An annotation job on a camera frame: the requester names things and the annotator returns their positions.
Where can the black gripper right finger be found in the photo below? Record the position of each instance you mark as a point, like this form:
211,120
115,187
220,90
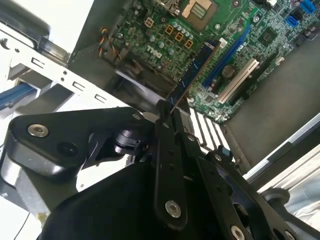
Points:
225,187

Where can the dark RAM stick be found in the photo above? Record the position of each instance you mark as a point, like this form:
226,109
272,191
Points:
192,72

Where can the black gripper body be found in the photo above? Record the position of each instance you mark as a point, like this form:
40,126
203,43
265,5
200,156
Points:
112,212

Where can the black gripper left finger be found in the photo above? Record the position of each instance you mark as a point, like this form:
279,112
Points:
75,125

